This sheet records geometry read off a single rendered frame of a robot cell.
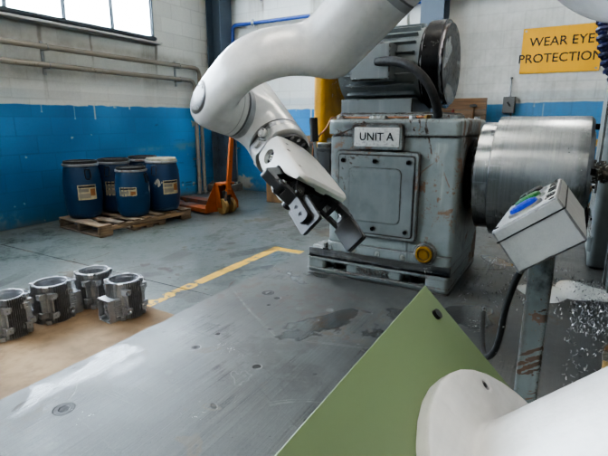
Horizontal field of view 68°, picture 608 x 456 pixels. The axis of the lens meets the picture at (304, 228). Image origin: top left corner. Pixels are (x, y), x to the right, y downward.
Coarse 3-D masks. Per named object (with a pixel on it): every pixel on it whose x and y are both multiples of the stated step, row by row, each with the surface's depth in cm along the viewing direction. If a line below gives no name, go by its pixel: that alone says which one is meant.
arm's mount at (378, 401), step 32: (416, 320) 33; (448, 320) 36; (384, 352) 28; (416, 352) 30; (448, 352) 33; (480, 352) 36; (352, 384) 24; (384, 384) 26; (416, 384) 28; (320, 416) 21; (352, 416) 22; (384, 416) 24; (416, 416) 26; (288, 448) 19; (320, 448) 20; (352, 448) 21; (384, 448) 22
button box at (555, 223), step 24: (552, 192) 47; (504, 216) 53; (528, 216) 44; (552, 216) 43; (576, 216) 46; (504, 240) 46; (528, 240) 45; (552, 240) 44; (576, 240) 43; (528, 264) 45
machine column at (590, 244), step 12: (600, 132) 120; (600, 144) 113; (600, 156) 110; (600, 192) 108; (600, 204) 108; (600, 216) 108; (588, 228) 120; (600, 228) 109; (588, 240) 112; (600, 240) 109; (588, 252) 112; (600, 252) 110; (588, 264) 112; (600, 264) 111
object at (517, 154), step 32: (512, 128) 88; (544, 128) 85; (576, 128) 83; (480, 160) 89; (512, 160) 85; (544, 160) 82; (576, 160) 80; (480, 192) 90; (512, 192) 86; (576, 192) 80; (480, 224) 96
